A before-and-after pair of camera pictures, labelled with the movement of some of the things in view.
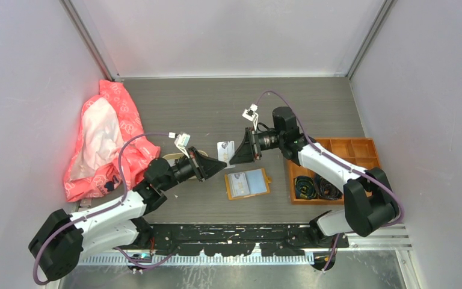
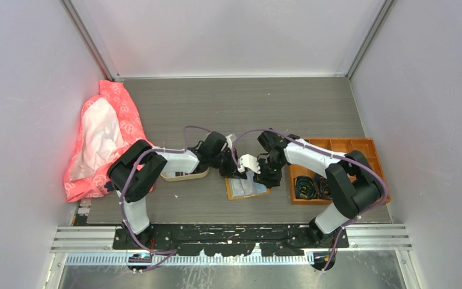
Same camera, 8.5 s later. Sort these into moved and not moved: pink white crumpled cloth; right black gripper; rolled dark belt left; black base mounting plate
Moved: right black gripper
Not moved: black base mounting plate; rolled dark belt left; pink white crumpled cloth
